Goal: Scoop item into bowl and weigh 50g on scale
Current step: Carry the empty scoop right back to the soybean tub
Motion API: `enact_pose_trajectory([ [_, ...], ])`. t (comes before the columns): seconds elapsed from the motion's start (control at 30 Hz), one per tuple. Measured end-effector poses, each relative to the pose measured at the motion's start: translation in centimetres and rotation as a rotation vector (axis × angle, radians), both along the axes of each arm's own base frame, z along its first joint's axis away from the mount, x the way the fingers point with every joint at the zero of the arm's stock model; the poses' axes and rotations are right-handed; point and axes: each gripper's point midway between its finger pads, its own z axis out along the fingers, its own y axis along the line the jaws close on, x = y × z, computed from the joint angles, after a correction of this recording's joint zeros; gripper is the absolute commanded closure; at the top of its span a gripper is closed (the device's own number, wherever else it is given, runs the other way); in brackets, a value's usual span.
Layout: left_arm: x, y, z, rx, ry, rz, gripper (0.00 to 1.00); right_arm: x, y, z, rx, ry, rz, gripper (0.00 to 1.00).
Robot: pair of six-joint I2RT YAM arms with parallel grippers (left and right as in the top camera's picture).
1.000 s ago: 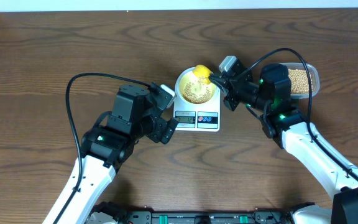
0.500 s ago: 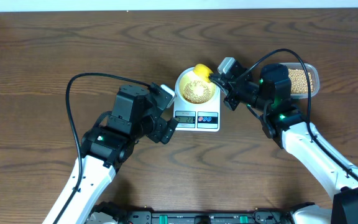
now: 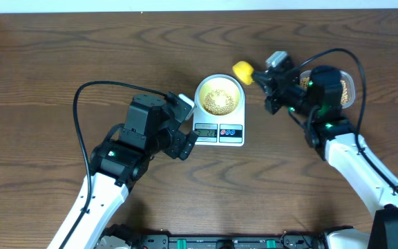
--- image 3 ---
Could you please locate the yellow measuring scoop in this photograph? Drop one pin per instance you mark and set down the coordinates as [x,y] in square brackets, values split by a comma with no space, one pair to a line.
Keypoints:
[243,71]

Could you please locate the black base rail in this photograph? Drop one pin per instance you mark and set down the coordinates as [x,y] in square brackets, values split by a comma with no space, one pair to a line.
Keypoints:
[121,236]

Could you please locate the soybeans in yellow bowl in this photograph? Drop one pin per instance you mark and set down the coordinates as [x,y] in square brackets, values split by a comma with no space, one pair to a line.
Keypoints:
[219,103]

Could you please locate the yellow plastic bowl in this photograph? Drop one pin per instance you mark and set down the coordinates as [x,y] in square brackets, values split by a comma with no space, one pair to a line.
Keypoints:
[218,82]

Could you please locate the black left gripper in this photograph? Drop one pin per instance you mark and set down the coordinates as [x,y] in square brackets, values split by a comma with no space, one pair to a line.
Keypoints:
[182,144]

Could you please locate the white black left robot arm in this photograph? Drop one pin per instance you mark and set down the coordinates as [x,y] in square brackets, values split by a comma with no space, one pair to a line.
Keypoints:
[152,125]

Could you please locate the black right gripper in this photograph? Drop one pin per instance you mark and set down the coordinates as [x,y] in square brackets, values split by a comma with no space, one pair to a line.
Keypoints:
[271,88]

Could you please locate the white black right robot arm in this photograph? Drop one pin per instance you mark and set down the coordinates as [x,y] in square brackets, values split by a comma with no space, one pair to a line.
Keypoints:
[338,143]

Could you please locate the clear plastic container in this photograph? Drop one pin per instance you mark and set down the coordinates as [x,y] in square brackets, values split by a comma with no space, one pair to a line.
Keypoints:
[348,95]

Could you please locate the pile of soybeans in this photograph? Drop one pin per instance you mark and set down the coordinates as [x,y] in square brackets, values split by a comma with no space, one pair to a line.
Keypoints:
[305,82]

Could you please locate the white digital kitchen scale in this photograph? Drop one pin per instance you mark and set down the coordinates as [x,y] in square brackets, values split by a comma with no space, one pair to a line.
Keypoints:
[228,130]

